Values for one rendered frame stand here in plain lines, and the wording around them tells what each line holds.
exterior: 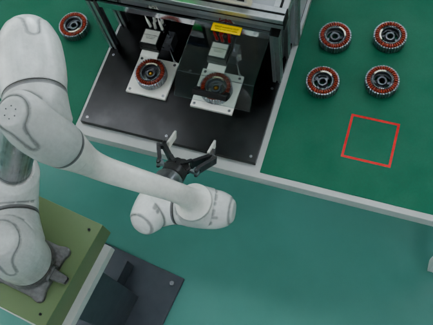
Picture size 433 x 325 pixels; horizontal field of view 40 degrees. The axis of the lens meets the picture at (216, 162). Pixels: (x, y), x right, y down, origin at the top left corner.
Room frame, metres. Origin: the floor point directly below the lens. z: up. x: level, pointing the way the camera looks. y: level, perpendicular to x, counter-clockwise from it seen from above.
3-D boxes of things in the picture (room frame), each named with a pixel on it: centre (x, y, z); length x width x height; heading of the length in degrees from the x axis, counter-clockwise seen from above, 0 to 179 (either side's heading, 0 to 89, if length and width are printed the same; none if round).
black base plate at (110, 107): (1.11, 0.01, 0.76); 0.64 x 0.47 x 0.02; 55
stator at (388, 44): (1.02, -0.71, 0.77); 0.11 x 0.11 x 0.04
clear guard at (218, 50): (1.00, -0.13, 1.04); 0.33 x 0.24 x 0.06; 145
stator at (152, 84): (1.17, 0.12, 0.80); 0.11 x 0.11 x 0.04
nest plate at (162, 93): (1.17, 0.12, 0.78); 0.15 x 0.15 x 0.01; 55
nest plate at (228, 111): (1.03, -0.08, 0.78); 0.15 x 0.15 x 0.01; 55
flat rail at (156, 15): (1.18, -0.04, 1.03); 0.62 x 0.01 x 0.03; 55
